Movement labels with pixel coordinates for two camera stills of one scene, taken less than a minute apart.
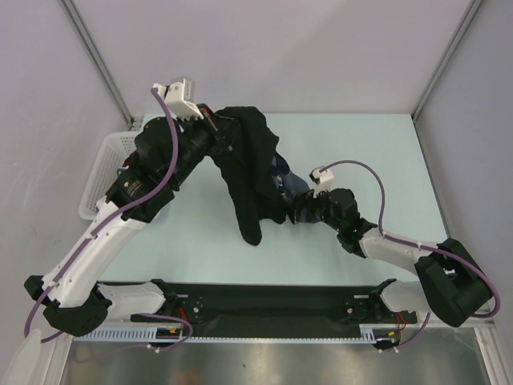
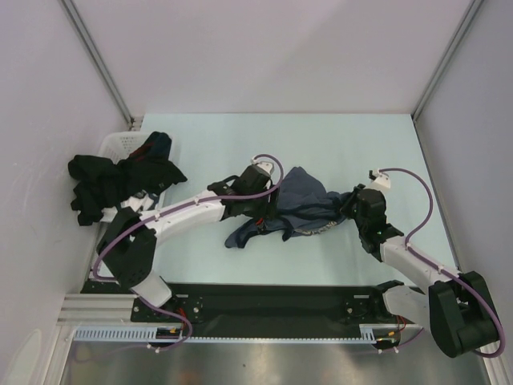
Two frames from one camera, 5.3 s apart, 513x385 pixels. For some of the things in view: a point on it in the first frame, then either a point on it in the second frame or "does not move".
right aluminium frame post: [474, 6] does not move
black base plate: [274, 305] does not move
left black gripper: [209, 123] to [267, 211]
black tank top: [244, 145] to [101, 183]
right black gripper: [306, 200] to [345, 207]
